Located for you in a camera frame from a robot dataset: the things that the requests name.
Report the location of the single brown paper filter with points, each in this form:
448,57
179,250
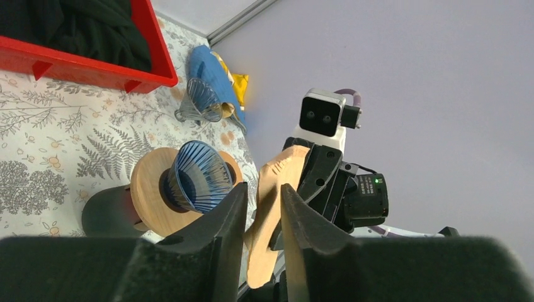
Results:
285,168

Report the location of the red plastic bin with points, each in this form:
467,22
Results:
27,58

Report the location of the blue glass dripper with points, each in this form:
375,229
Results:
197,180

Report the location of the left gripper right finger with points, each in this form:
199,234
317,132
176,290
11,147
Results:
323,263

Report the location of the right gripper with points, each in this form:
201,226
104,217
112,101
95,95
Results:
345,194

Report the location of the blue and yellow cloth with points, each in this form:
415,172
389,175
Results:
208,65

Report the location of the wooden ring holder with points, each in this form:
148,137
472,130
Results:
147,196

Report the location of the dark red glass carafe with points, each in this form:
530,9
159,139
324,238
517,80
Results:
111,213

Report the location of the black cloth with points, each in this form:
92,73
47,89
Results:
100,30

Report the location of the grey glass dripper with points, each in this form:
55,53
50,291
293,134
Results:
201,103

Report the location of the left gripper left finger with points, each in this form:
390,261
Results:
200,262

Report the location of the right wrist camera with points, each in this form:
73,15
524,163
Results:
325,116

